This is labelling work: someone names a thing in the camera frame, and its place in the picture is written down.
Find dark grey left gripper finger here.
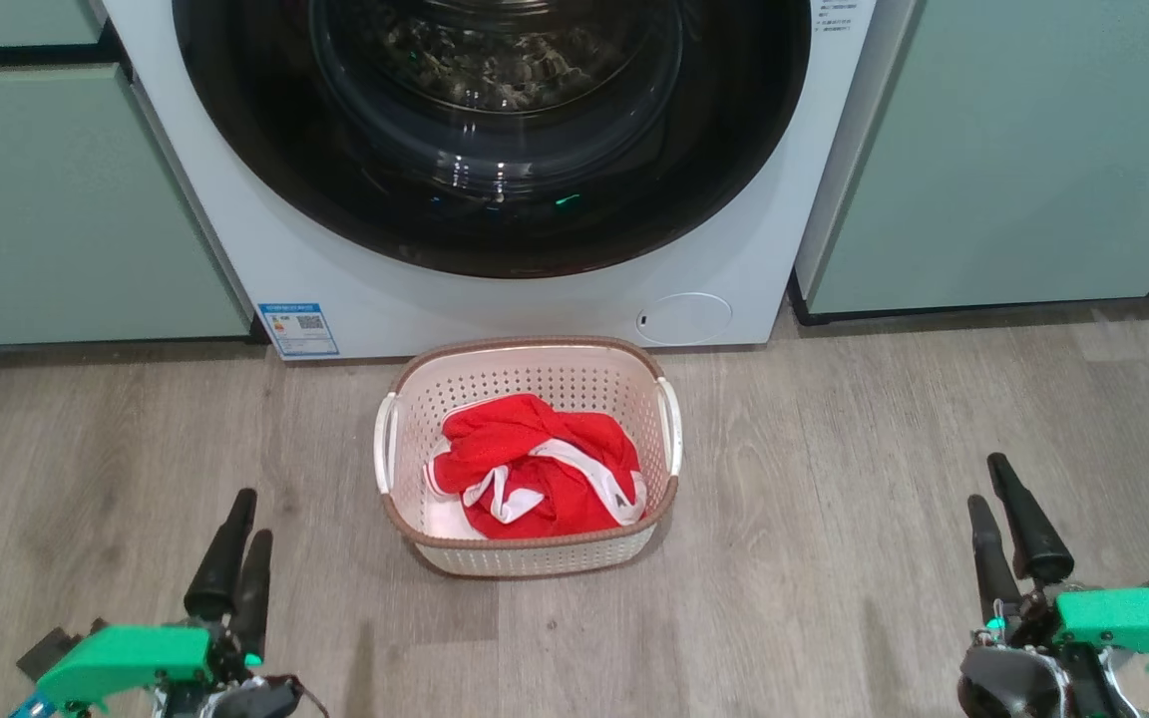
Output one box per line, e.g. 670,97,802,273
231,529,274,659
184,488,258,621

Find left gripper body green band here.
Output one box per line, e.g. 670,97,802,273
36,624,302,718

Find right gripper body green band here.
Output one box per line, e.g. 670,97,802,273
958,586,1149,718

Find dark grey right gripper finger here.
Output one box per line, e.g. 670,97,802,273
966,494,1023,619
986,453,1075,585

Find red garment with white trim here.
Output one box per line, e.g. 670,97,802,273
443,393,635,470
425,429,648,540

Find round black glass washer door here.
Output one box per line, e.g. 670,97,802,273
173,0,812,280

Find white front-load washing machine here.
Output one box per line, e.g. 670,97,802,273
101,0,920,360

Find white printed instruction label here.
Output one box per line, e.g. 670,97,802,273
812,0,875,36

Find steel washing machine drum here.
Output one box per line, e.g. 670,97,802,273
375,0,640,113

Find blue energy label sticker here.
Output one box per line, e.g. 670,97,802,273
257,302,340,358

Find beige perforated plastic laundry basket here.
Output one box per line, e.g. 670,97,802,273
373,336,683,578

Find pale green tall cabinet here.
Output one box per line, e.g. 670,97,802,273
794,0,1149,326

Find pale green cabinet with drawer gap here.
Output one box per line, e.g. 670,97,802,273
0,0,252,349

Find round white filter cover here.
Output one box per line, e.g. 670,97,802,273
634,292,733,347

